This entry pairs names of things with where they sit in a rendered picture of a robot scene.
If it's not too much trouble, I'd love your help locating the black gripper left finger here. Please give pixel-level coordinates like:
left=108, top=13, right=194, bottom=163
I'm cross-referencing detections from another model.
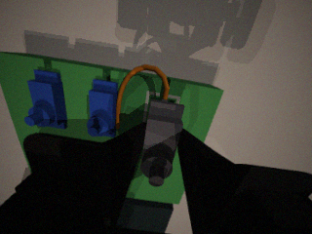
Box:
left=23, top=122, right=147, bottom=226

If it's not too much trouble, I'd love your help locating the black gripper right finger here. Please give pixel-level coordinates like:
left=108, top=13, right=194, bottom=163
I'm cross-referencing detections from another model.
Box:
left=177, top=129, right=312, bottom=234

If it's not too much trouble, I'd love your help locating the green flat board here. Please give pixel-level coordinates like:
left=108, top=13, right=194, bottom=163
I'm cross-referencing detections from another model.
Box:
left=0, top=52, right=224, bottom=204

